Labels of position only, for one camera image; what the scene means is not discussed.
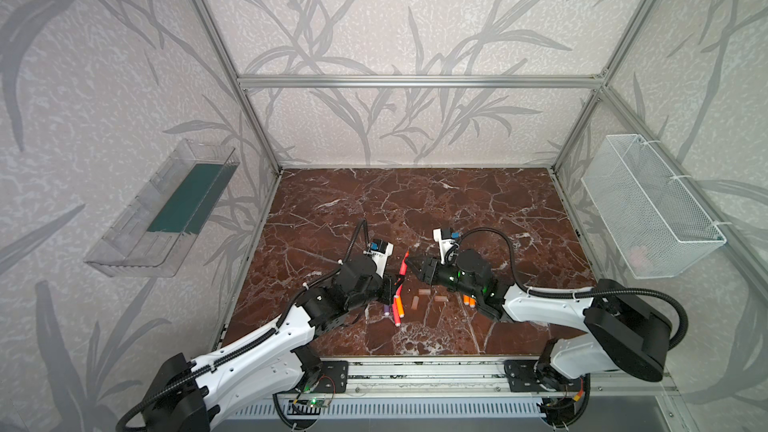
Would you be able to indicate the white wire mesh basket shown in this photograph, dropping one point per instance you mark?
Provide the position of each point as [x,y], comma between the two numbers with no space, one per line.
[656,223]

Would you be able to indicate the green circuit board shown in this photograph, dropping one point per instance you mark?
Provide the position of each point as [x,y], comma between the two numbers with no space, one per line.
[313,406]

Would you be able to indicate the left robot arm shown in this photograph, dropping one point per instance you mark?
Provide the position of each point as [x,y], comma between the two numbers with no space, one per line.
[199,394]

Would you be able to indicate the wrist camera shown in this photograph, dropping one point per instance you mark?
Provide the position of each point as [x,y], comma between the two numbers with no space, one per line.
[448,241]
[379,250]

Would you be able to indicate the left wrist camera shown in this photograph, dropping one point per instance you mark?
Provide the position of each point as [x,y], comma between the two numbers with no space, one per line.
[379,250]

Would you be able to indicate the pink highlighter pen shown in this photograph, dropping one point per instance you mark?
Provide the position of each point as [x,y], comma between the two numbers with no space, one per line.
[403,268]
[396,319]

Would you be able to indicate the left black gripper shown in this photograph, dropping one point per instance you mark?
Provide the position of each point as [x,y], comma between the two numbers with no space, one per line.
[385,286]

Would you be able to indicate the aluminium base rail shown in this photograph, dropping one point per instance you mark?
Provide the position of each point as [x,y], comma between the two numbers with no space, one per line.
[433,377]

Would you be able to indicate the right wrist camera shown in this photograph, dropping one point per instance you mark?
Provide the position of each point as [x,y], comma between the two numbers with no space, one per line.
[448,241]

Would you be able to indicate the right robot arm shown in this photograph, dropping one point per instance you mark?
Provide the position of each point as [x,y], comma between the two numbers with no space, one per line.
[626,329]

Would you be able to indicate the clear plastic wall bin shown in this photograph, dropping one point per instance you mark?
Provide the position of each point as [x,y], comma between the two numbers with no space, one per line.
[156,231]

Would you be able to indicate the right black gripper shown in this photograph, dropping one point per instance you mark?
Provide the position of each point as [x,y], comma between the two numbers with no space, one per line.
[434,270]

